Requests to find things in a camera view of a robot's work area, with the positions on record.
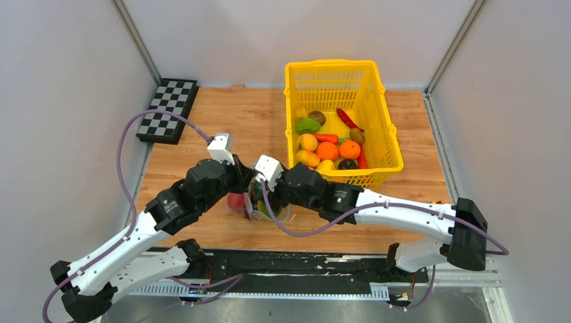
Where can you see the small yellow toy fruit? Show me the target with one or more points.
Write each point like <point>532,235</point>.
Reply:
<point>326,165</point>

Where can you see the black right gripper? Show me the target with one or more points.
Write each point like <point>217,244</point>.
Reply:
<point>275,192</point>

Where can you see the yellow toy lemon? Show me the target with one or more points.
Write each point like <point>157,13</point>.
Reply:
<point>335,128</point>

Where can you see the green toy mango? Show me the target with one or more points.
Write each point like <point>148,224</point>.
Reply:
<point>264,210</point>

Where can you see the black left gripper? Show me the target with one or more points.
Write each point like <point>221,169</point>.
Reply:
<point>240,171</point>

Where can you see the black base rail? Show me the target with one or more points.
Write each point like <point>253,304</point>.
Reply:
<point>299,273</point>

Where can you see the black white checkerboard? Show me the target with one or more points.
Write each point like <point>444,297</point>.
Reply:
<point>173,97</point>

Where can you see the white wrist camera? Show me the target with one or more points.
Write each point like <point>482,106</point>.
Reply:
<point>269,170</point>
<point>220,148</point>

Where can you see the orange toy tangerine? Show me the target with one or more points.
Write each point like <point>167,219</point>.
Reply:
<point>327,151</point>

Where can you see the red toy pepper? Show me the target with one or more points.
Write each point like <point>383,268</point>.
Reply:
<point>347,120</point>

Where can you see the yellow plastic basket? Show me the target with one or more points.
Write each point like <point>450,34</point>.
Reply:
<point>355,87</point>

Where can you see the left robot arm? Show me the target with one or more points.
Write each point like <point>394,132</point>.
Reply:
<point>93,283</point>

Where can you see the orange toy carrot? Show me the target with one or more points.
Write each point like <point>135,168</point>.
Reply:
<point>326,138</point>

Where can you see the clear zip top bag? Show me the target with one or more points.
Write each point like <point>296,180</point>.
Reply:
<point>285,215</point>

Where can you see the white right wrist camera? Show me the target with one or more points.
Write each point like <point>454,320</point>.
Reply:
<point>269,170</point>

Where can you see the yellow orange toy mango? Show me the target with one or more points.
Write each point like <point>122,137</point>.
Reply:
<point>308,158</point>

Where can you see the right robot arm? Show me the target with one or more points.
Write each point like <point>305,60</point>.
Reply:
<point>453,233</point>

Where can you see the red toy apple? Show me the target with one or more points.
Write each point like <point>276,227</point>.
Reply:
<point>236,201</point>

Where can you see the dark red toy grapes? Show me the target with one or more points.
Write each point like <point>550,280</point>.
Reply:
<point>251,202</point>

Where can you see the orange toy fruit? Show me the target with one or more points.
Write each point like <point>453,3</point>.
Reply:
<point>349,150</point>

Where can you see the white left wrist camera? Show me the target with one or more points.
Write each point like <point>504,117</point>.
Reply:
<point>220,148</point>

